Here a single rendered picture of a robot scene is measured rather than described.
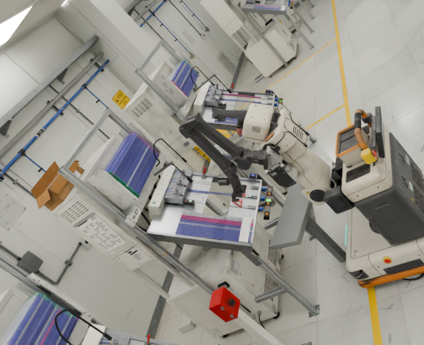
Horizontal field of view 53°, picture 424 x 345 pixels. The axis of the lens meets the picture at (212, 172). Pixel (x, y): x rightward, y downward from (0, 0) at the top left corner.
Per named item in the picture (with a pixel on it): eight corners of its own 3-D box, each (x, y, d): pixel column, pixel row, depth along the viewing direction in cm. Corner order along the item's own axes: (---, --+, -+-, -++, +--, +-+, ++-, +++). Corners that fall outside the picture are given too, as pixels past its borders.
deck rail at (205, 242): (252, 250, 278) (252, 244, 274) (251, 252, 277) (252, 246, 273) (148, 237, 289) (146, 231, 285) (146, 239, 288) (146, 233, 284)
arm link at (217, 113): (206, 120, 295) (207, 105, 294) (219, 120, 305) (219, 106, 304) (260, 122, 267) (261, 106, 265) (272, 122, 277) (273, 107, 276)
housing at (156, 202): (177, 179, 341) (176, 165, 332) (160, 222, 302) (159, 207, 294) (167, 178, 342) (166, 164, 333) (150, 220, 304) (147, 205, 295)
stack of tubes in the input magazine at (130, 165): (159, 153, 326) (133, 129, 317) (139, 196, 286) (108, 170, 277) (149, 161, 333) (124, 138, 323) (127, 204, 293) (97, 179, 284)
